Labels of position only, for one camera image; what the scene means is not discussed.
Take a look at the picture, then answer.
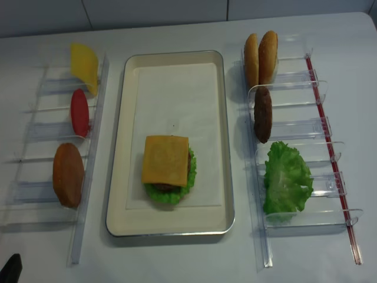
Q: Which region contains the sesame bun top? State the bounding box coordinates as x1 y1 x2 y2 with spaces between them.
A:
259 30 278 84

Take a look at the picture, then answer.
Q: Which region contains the orange cheese slice on burger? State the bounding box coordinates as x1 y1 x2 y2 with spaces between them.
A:
141 136 189 187

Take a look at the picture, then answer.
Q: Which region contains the green lettuce under burger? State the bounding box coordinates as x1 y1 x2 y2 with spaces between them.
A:
144 152 197 205

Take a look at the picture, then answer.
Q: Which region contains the brown meat patty in rack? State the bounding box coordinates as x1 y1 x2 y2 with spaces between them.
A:
254 87 272 143

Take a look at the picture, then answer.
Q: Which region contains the green lettuce leaf in rack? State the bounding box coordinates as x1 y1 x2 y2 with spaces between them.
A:
263 141 313 215

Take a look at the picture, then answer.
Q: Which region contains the red tomato slice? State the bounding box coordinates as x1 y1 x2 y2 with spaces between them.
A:
70 88 90 137

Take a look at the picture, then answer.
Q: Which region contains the yellow cheese slice in rack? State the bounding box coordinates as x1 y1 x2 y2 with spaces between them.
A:
71 43 98 96

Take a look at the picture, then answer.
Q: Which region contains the cream metal tray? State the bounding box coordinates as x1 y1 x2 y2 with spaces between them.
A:
106 51 234 237

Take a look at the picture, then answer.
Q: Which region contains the white paper tray liner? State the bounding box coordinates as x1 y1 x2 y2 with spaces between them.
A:
126 63 224 209

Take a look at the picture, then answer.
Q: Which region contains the brown patty in burger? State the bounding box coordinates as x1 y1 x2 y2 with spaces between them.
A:
151 147 196 193

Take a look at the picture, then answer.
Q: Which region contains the tan bun half in rack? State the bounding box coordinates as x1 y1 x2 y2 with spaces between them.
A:
244 33 259 88

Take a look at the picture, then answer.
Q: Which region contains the clear acrylic right rack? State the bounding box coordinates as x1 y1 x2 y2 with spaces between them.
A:
235 35 363 270

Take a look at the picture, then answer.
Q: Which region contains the clear acrylic rack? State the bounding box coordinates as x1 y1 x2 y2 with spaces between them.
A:
1 48 109 265
235 35 363 270

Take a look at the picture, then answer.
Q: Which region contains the brown bun bottom left rack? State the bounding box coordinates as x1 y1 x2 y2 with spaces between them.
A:
52 143 85 208

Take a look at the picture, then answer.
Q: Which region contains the clear acrylic left rack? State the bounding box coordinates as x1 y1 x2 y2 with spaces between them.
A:
1 48 109 265

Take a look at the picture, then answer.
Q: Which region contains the black object at corner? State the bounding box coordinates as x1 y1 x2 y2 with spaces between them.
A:
0 254 22 283

